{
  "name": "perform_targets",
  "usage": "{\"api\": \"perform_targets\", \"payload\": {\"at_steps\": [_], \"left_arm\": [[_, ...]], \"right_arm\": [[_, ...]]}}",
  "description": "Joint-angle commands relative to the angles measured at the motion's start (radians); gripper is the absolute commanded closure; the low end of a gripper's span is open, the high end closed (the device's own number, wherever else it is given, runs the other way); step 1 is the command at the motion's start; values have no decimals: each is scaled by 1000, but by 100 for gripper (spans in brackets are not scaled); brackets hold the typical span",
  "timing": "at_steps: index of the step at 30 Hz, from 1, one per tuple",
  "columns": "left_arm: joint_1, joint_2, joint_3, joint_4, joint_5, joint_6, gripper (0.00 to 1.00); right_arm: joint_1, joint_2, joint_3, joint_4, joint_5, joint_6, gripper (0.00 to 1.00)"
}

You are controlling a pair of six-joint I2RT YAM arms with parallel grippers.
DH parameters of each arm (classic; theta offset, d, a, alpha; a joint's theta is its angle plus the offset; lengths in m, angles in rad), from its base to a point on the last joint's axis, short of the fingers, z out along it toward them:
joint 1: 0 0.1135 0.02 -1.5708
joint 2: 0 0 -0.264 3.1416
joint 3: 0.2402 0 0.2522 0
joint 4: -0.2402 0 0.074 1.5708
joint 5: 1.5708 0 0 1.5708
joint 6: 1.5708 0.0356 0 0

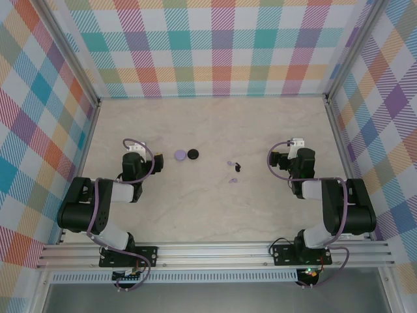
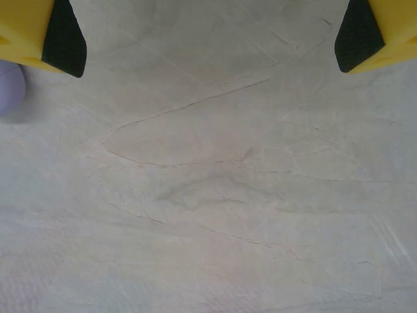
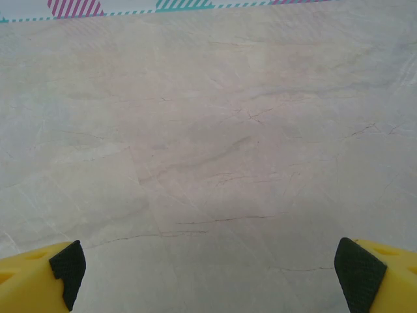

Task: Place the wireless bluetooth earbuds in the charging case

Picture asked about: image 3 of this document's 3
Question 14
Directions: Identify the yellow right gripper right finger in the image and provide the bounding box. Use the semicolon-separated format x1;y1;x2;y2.
334;237;417;313

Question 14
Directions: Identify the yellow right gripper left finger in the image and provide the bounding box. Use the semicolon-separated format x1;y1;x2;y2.
0;240;87;313

